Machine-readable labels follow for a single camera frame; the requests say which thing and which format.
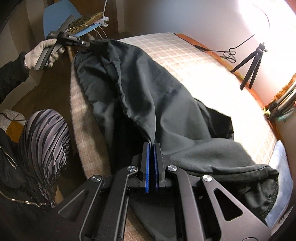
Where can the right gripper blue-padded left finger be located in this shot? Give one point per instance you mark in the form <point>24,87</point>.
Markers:
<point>143,168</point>

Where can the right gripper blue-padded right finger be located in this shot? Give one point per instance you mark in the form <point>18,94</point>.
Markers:
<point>160,164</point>

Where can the dark green-black pants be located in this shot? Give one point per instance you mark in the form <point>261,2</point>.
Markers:
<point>214,190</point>

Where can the black sleeved left forearm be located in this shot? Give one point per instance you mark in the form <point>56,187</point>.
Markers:
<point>12,75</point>

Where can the light blue chair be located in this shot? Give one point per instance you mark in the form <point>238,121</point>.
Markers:
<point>56,14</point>

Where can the leopard print cushion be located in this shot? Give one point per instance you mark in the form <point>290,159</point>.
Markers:
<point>83,22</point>

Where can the white clip-on desk lamp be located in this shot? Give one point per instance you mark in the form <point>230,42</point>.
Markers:
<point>103,22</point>

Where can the light blue folded cloth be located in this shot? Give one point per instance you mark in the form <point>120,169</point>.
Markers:
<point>279,162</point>

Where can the cluttered shelf items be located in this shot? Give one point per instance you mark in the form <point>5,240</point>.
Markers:
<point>283,104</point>

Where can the black mini tripod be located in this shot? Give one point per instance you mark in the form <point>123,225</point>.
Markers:
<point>251,74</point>

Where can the orange wooden bed frame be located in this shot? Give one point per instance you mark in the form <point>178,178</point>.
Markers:
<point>225,64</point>

